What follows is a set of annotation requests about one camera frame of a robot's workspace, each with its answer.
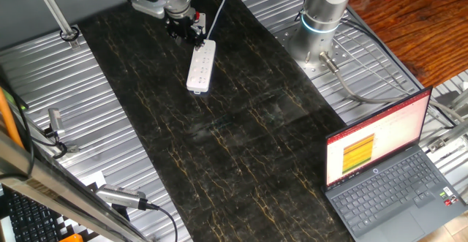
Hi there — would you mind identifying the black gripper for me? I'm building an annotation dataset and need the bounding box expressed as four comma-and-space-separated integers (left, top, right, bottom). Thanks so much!
166, 13, 207, 50

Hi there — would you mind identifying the white power strip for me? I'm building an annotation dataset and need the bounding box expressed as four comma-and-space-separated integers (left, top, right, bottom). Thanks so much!
185, 39, 217, 95

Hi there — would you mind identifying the grey box with red button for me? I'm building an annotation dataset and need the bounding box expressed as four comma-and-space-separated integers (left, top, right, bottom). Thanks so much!
192, 10, 207, 35

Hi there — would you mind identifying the black marble pattern mat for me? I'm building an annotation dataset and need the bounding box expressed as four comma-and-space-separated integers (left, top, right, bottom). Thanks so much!
78, 0, 355, 242

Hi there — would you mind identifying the slanted metal pole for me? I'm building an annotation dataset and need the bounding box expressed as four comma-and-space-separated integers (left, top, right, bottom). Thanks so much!
31, 0, 80, 50

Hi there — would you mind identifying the black white fiducial marker sheet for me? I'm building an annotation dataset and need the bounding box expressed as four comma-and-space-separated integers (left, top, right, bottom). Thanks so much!
54, 170, 132, 242

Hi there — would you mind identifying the orange pole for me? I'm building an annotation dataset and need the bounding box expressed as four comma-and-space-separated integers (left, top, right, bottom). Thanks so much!
0, 87, 25, 150

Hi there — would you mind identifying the brown wooden table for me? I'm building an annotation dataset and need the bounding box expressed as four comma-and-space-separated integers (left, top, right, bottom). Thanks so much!
346, 0, 468, 88

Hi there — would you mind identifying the dark grey laptop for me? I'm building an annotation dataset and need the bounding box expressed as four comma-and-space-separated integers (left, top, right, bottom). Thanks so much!
321, 86, 468, 242

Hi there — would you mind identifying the black keyboard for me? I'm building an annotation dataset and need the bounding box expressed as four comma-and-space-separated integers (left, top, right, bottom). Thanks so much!
2, 189, 62, 242

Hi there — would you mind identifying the aluminium profile bar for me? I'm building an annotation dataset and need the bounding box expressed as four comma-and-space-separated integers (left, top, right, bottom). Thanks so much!
426, 119, 468, 154

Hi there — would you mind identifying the light grey power cord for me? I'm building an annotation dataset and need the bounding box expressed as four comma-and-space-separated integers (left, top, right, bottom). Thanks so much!
205, 0, 228, 42

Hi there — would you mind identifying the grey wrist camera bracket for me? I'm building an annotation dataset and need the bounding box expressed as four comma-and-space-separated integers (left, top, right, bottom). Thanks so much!
130, 0, 166, 20

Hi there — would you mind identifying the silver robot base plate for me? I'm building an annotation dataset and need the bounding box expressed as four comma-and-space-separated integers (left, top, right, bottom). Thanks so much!
272, 10, 371, 80

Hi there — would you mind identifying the grey braided hose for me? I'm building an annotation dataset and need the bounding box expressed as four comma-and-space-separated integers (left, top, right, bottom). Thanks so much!
318, 50, 466, 123

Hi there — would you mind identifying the small silver camera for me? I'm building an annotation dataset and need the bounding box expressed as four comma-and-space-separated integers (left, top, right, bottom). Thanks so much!
47, 107, 67, 137

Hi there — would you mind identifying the ribbed silver camera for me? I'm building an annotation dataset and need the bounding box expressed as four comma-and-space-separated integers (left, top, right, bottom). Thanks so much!
95, 184, 149, 211

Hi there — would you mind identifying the thin black camera cable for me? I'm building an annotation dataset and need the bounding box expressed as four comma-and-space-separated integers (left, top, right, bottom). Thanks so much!
31, 127, 69, 160

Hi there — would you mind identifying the steel frame beam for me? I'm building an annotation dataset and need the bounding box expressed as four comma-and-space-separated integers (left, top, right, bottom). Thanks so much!
0, 130, 148, 242

